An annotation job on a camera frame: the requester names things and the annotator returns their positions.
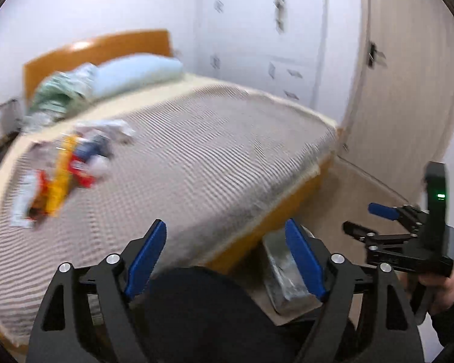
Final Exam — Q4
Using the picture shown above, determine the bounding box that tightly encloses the wooden bed frame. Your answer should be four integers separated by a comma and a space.
22, 29, 336, 277

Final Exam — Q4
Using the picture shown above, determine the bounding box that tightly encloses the green floral blanket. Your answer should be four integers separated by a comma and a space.
21, 62, 98, 133

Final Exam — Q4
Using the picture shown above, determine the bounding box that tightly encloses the person's right hand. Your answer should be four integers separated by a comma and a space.
399, 270, 454, 316

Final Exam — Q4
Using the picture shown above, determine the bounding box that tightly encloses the yellow snack wrapper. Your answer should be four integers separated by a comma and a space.
28, 134, 78, 221

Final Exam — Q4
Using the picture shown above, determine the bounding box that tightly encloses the red snack wrapper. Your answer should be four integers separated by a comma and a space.
33, 157, 96, 214

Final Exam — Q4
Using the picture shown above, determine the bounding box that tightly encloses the brown checkered bed cover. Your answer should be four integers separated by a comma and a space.
0, 83, 340, 345

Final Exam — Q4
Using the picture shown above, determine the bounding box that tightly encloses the black bedside shelf rack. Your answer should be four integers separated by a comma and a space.
0, 98, 23, 149

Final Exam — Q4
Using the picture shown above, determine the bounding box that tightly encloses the light blue pillow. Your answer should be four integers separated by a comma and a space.
92, 53, 183, 100

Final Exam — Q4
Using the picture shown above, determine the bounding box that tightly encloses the white built-in wardrobe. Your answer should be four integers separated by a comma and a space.
196, 0, 327, 107

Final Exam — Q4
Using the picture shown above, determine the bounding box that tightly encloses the beige room door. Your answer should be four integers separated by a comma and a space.
342, 0, 454, 201

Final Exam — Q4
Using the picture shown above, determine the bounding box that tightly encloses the blue snack box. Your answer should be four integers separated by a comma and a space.
74, 135, 110, 162

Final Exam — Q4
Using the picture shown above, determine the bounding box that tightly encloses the white tissue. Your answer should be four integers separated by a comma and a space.
87, 155, 110, 178

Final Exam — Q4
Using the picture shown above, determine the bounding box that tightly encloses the white paper package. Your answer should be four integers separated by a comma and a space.
10, 171, 39, 228

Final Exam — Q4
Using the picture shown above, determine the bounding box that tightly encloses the grey trash bin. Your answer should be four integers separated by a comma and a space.
262, 230, 321, 316

